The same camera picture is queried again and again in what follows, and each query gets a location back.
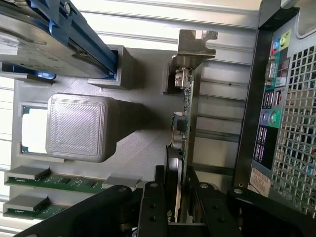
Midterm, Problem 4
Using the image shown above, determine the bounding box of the green RAM stick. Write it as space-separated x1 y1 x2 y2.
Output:
4 172 111 195
2 204 74 220

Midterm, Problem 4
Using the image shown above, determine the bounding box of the black and silver PC case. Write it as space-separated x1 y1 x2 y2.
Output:
233 0 316 223

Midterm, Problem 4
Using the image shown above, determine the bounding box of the grey printed parts rack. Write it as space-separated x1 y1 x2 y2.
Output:
0 45 188 224

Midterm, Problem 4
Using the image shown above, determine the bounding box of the CPU chip with green edge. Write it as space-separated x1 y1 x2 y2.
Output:
21 106 49 155

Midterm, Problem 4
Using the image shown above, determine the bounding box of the hard disk in blue caddy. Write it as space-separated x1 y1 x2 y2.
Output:
0 0 118 81

